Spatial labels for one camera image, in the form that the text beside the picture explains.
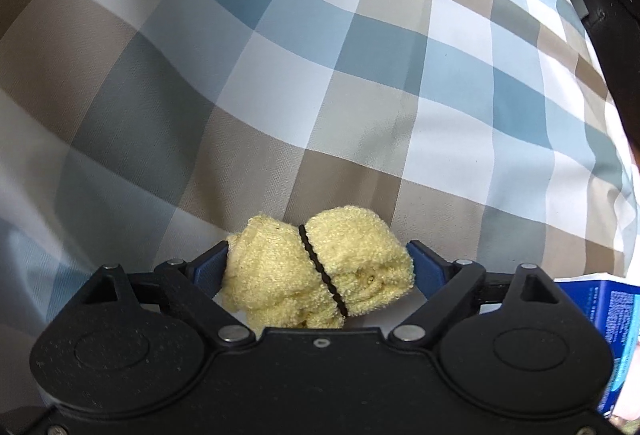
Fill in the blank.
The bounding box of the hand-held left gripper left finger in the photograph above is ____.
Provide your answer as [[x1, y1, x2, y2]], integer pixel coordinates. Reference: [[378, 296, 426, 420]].
[[75, 241, 251, 347]]

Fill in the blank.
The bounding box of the blue tissue packet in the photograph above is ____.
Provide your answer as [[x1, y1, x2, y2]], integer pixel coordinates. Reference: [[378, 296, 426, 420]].
[[554, 273, 640, 417]]

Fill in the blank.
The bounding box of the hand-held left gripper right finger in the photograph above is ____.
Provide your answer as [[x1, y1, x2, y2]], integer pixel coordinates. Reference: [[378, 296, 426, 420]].
[[387, 241, 569, 349]]

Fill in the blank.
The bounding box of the checked blanket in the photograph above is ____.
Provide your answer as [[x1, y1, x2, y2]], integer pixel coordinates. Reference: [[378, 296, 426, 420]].
[[0, 0, 640, 366]]

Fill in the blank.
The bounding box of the yellow towel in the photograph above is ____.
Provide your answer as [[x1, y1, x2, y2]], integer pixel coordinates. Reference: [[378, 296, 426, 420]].
[[220, 206, 416, 330]]

